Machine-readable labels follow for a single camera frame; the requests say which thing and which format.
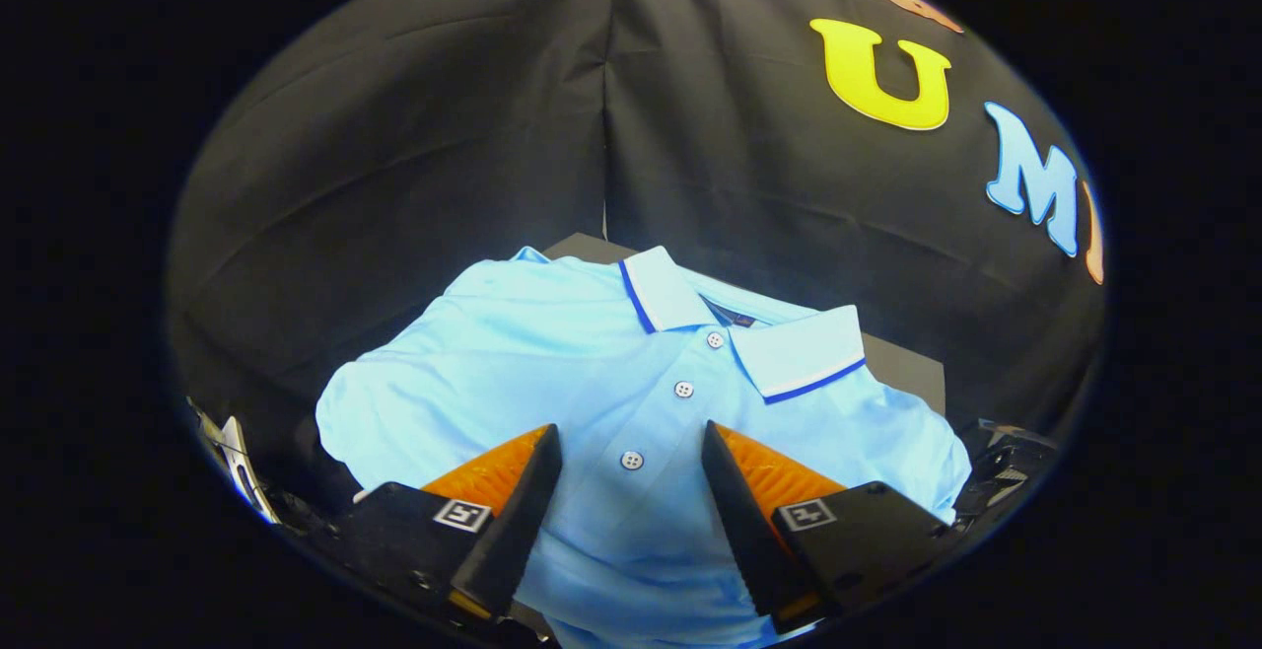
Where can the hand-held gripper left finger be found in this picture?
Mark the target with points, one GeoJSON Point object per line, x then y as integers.
{"type": "Point", "coordinates": [513, 521]}

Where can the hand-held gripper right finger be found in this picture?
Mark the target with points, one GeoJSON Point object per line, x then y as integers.
{"type": "Point", "coordinates": [744, 521]}

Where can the light blue polo shirt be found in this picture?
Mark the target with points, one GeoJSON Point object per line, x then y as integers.
{"type": "Point", "coordinates": [552, 363]}

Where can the dark washing machine lid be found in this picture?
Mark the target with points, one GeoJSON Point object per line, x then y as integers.
{"type": "Point", "coordinates": [1016, 471]}

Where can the grey cabinet with black top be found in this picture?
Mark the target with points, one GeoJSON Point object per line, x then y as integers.
{"type": "Point", "coordinates": [902, 373]}

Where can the white angular object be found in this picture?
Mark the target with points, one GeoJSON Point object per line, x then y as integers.
{"type": "Point", "coordinates": [237, 462]}

